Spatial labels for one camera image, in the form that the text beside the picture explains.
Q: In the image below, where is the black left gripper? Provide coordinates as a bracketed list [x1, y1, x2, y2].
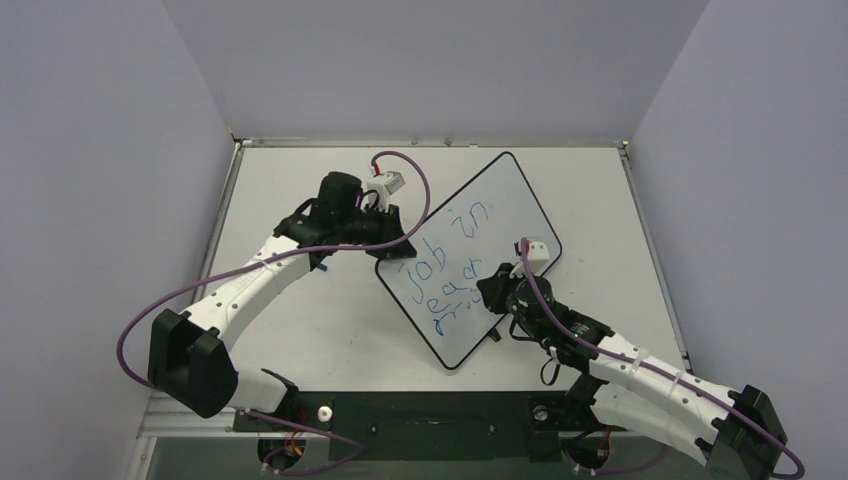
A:
[338, 203, 415, 261]

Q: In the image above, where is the black framed whiteboard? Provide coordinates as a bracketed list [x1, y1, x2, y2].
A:
[375, 152, 562, 370]

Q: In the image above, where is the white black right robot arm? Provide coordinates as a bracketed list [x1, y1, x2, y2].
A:
[476, 263, 787, 479]

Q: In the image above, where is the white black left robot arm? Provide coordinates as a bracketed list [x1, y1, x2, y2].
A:
[147, 171, 416, 430]

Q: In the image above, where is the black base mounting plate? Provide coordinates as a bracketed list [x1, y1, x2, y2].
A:
[231, 390, 631, 462]

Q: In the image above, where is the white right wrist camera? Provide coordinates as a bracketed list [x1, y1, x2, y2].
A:
[511, 239, 551, 278]

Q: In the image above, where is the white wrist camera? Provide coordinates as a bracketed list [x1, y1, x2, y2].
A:
[511, 239, 551, 278]
[366, 166, 405, 209]

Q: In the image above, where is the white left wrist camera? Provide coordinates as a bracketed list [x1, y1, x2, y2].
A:
[366, 166, 405, 209]

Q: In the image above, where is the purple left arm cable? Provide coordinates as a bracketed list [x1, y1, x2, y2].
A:
[116, 150, 432, 478]

